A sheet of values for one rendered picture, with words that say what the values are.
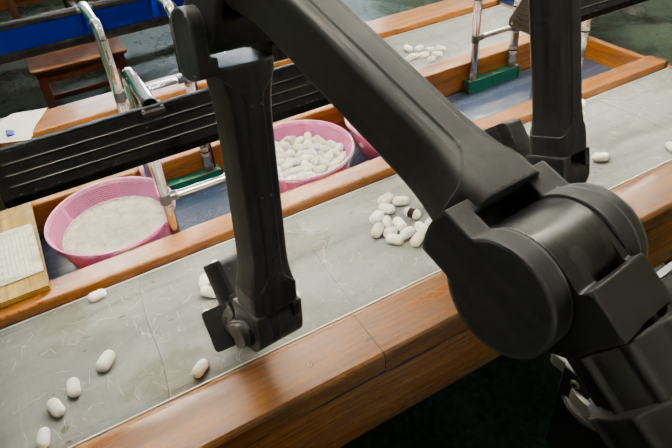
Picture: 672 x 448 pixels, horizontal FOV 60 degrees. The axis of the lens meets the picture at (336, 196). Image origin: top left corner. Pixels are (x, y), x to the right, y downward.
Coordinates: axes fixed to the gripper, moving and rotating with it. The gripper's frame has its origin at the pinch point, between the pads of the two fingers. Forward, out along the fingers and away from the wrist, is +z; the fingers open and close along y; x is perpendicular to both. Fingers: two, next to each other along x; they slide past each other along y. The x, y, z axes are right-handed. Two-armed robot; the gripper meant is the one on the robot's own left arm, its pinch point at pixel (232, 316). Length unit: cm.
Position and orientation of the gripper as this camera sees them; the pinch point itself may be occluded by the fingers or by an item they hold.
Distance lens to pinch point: 101.8
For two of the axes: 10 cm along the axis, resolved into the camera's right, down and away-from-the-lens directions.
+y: -8.8, 3.4, -3.4
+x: 3.7, 9.3, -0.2
